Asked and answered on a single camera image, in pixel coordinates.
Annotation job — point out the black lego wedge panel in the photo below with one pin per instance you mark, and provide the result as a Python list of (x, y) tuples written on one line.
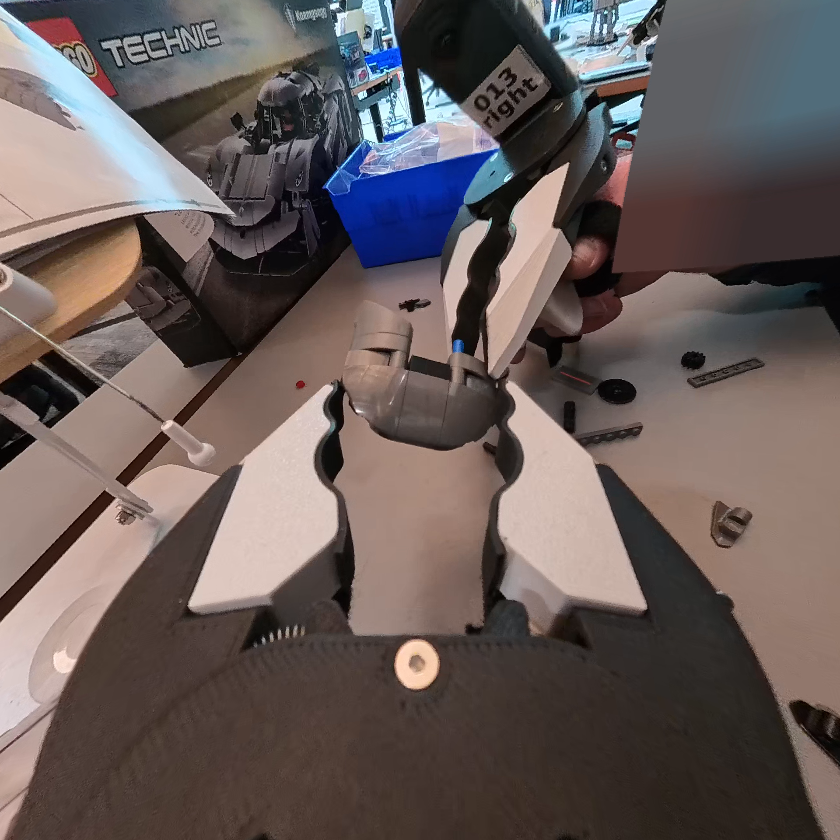
[(817, 722)]

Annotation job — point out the dark tile with orange stripe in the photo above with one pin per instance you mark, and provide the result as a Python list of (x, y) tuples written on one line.
[(575, 377)]

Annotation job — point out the grey triangular lego piece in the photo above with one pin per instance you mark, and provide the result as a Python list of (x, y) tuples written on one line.
[(730, 523)]

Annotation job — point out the long grey lego plate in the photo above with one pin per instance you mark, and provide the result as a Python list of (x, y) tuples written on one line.
[(610, 433)]

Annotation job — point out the blue crate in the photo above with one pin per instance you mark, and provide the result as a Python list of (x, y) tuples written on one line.
[(380, 59)]

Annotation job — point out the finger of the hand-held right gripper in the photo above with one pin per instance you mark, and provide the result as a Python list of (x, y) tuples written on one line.
[(531, 262), (459, 275)]

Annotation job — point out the clear plastic bags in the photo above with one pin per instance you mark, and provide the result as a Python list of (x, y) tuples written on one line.
[(420, 148)]

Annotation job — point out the thick black lego pin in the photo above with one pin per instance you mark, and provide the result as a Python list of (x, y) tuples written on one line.
[(569, 415)]

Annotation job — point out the blue plastic bin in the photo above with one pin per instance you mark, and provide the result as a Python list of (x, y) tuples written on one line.
[(407, 210)]

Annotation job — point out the black lego cross connector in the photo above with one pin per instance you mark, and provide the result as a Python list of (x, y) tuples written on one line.
[(413, 303)]

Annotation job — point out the lego set box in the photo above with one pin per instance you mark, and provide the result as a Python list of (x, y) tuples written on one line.
[(197, 131)]

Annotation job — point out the grey walker model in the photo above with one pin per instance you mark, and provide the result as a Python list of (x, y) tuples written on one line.
[(600, 23)]

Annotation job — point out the grey lego beam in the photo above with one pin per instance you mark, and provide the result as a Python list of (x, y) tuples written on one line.
[(725, 372)]

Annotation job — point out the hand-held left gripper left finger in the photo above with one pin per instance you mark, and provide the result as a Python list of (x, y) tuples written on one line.
[(262, 525)]

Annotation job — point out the black lego gear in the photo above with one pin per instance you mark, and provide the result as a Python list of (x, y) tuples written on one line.
[(692, 359)]

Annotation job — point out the grey lego assembly blue pins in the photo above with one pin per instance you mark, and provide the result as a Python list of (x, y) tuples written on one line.
[(420, 407)]

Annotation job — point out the background workbench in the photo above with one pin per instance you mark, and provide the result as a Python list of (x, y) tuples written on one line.
[(377, 82)]

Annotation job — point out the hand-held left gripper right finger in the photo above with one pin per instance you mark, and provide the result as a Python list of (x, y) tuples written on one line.
[(571, 525)]

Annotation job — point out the black lego disc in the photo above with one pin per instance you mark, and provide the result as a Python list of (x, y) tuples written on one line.
[(617, 390)]

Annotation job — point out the white instruction booklet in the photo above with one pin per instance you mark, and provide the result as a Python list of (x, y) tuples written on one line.
[(79, 151)]

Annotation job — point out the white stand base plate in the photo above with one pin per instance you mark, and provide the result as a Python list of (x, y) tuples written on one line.
[(177, 482)]

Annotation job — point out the wooden book stand board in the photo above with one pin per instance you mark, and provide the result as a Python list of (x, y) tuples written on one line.
[(79, 282)]

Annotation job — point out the person's right hand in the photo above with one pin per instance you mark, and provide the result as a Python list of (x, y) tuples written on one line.
[(597, 282)]

